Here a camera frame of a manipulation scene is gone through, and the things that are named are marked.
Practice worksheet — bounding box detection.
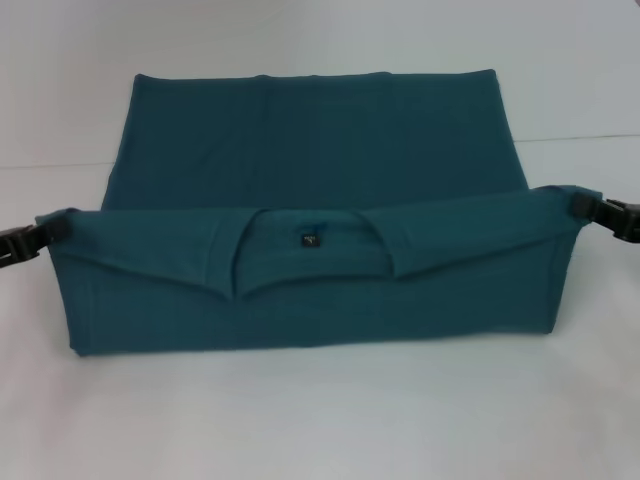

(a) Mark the teal blue printed t-shirt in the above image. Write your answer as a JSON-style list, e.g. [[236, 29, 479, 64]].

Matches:
[[33, 69, 605, 360]]

